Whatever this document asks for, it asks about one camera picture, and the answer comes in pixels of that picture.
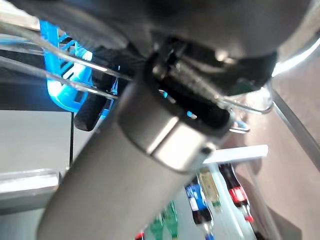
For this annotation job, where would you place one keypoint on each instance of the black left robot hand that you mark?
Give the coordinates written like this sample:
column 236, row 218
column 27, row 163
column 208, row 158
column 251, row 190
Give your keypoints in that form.
column 112, row 180

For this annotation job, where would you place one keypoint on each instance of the blue plastic shopping basket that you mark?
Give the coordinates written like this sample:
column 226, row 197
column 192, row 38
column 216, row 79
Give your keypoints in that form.
column 60, row 97

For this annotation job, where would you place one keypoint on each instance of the small yellow drink bottle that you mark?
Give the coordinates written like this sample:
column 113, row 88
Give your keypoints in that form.
column 211, row 190

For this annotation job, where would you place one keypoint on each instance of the cola bottle red label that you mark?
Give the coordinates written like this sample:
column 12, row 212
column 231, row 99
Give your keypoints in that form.
column 140, row 236
column 237, row 195

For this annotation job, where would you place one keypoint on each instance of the green soda bottle yellow cap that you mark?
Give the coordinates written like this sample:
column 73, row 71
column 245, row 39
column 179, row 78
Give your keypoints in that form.
column 171, row 217
column 156, row 228

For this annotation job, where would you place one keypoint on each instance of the cola bottle blue label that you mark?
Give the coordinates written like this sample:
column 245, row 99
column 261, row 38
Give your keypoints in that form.
column 200, row 207

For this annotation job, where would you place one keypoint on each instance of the black shelf with clear rail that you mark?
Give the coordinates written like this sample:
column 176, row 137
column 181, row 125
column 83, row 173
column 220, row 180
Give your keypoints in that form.
column 25, row 185

